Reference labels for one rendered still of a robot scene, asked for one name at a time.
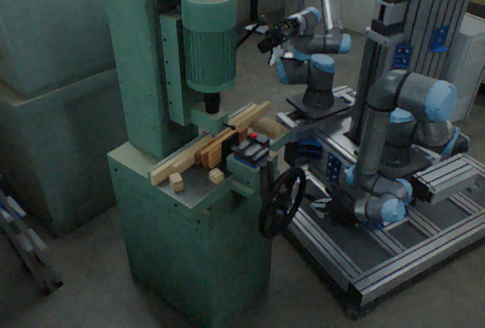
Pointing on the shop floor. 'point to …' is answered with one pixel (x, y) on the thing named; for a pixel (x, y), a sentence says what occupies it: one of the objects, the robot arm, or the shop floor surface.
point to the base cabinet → (194, 255)
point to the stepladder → (25, 241)
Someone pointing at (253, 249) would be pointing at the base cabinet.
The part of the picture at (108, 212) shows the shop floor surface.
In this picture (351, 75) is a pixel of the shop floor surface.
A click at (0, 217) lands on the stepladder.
